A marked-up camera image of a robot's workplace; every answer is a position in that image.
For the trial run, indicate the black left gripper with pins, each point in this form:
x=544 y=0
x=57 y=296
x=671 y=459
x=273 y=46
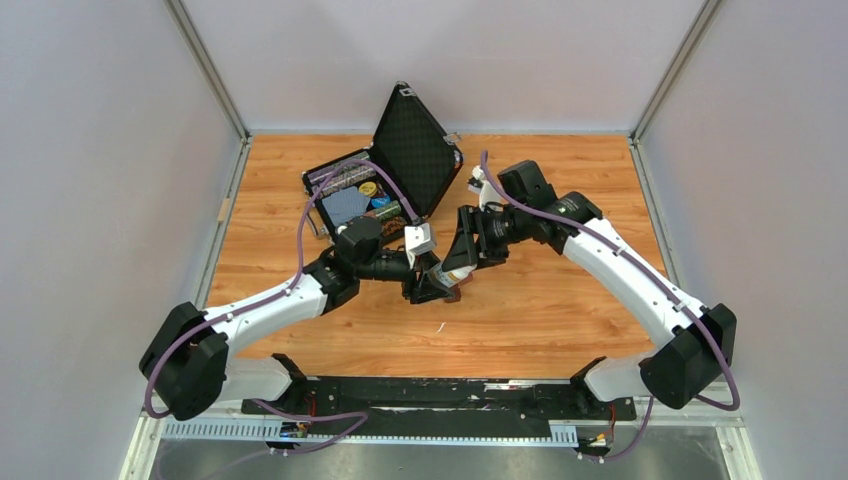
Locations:
x=428 y=287

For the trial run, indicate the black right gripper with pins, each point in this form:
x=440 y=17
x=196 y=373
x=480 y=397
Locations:
x=463 y=252

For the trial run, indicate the amber pill jar white lid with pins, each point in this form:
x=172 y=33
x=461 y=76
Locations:
x=450 y=278

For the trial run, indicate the brown pill organizer strip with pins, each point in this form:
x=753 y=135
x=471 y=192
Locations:
x=460 y=290

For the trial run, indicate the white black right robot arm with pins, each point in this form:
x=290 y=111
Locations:
x=692 y=343

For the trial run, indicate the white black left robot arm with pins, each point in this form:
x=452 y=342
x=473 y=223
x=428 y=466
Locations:
x=192 y=361

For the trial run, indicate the black poker chip case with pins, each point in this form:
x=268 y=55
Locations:
x=400 y=177

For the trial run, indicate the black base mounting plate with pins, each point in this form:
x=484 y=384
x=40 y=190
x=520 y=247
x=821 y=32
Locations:
x=451 y=408

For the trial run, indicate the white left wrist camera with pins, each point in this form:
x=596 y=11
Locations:
x=419 y=243

